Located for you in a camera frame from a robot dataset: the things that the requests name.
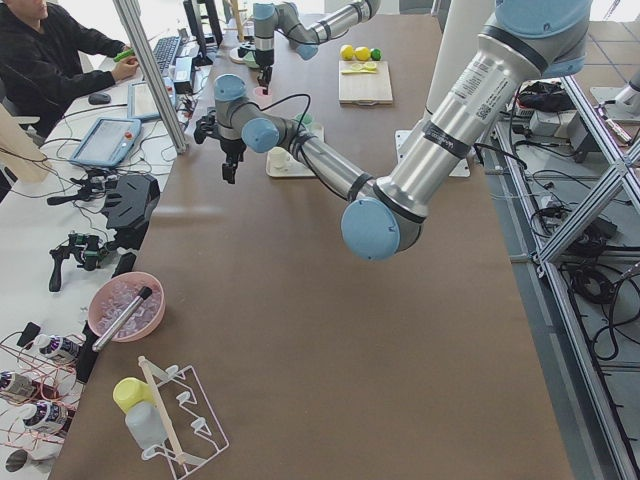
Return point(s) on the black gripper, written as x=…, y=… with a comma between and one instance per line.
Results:
x=232, y=148
x=263, y=58

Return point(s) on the cream white cup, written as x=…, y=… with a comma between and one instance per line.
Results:
x=279, y=158

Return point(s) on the mint green cup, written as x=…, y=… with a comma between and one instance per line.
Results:
x=304, y=121

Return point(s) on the pink cup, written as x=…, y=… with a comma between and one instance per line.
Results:
x=260, y=92

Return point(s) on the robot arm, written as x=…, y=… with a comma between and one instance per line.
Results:
x=284, y=18
x=521, y=41

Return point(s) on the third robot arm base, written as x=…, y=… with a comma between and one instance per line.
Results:
x=619, y=104

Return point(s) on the cream rabbit tray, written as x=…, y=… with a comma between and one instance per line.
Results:
x=295, y=170

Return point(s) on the mint green bowl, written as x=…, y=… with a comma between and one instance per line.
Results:
x=249, y=61

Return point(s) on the wooden mug tree stand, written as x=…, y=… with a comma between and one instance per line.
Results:
x=236, y=16

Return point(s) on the yellow plastic knife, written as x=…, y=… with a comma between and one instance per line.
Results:
x=357, y=72

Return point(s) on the whole yellow lemon right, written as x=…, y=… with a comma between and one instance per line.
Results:
x=347, y=52

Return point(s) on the whole yellow lemon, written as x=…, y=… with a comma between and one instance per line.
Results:
x=362, y=54
x=347, y=52

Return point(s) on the bamboo cutting board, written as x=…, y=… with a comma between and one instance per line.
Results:
x=370, y=89

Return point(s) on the whole yellow lemon left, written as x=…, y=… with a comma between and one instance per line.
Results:
x=362, y=54

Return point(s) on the black keyboard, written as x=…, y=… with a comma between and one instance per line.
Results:
x=165, y=51

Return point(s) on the blue teach pendant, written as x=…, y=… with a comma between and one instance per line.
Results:
x=141, y=104
x=107, y=143

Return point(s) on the green lime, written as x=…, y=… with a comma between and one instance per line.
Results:
x=375, y=54

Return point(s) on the black computer mouse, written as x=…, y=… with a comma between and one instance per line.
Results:
x=99, y=98

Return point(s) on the metal muddler in bowl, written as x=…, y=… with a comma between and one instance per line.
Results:
x=144, y=293

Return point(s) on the black hand-held gripper device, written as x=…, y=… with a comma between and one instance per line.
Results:
x=88, y=250

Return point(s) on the seated person black hoodie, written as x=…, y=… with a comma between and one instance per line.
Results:
x=40, y=63

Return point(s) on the yellow-green cup on rack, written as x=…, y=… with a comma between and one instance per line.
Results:
x=130, y=391

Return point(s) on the purple label bottle upper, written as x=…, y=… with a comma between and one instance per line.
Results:
x=58, y=349

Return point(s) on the purple label bottle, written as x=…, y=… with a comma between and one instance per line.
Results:
x=58, y=349
x=46, y=417

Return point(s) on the pale grey cup on rack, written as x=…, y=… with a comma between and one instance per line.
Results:
x=145, y=425

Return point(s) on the purple label bottle lower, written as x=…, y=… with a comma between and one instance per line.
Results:
x=46, y=417

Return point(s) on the black leader arm handle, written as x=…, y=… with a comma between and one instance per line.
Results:
x=129, y=201

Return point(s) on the aluminium frame post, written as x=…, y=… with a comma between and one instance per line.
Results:
x=129, y=14

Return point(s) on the wooden rack handle bar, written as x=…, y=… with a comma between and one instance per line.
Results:
x=146, y=367

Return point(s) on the white wire cup rack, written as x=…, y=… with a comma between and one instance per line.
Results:
x=194, y=419

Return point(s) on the copper wire bottle rack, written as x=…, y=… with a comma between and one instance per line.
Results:
x=29, y=377

